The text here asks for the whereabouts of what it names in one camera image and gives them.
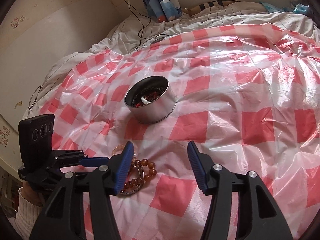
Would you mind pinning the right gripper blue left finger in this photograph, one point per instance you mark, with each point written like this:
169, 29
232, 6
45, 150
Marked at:
63, 214

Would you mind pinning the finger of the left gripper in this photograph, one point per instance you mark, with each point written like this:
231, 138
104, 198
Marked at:
94, 161

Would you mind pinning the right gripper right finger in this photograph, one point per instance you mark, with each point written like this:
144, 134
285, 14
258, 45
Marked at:
259, 216

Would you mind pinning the white knit sleeve forearm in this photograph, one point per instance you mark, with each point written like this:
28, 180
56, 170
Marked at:
26, 216

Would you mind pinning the left hand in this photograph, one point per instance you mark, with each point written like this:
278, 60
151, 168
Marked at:
30, 195

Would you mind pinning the silver bangle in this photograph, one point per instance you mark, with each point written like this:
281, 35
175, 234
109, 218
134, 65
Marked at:
134, 185

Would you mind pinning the eyeglasses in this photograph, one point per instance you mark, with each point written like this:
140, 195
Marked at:
34, 96

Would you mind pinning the round metal tin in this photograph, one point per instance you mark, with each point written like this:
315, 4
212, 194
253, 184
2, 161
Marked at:
159, 109

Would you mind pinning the red white checkered plastic sheet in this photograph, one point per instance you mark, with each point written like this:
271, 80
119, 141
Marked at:
247, 95

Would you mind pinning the white bed quilt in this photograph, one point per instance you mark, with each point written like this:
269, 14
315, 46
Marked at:
135, 33

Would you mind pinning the blue patterned curtain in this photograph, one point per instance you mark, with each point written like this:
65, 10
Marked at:
163, 10

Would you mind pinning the striped pillow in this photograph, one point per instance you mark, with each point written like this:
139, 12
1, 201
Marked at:
197, 9

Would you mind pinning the blue plastic bag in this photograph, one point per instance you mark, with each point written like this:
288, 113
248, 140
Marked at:
295, 9

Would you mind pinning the red cord jewelry in tin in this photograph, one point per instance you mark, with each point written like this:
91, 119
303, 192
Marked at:
146, 96

